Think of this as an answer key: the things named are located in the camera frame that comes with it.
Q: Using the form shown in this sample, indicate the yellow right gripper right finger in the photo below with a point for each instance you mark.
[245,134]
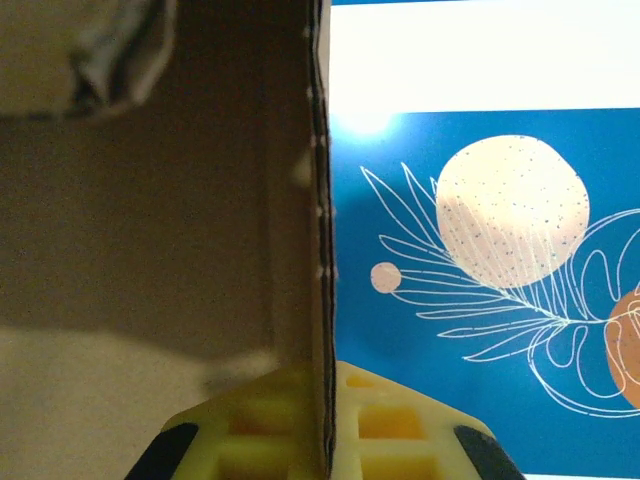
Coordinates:
[400,440]

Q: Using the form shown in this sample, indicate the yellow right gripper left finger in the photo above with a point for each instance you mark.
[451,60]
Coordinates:
[260,440]

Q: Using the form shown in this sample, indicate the brown cardboard box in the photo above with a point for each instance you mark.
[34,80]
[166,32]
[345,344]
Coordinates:
[165,240]

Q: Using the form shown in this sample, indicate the blue floral wall panel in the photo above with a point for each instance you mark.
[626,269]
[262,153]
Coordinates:
[390,350]

